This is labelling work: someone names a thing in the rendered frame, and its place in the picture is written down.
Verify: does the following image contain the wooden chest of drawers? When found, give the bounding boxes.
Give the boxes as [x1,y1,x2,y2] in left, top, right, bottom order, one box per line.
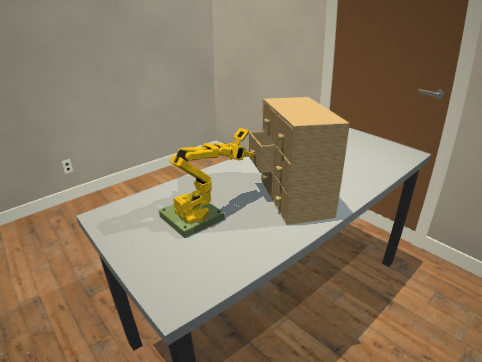
[263,97,350,225]

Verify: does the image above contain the wooden drawer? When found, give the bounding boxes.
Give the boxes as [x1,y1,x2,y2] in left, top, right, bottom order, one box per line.
[276,115,293,161]
[263,102,276,141]
[249,131,275,173]
[275,146,291,193]
[274,176,288,221]
[262,172,274,198]

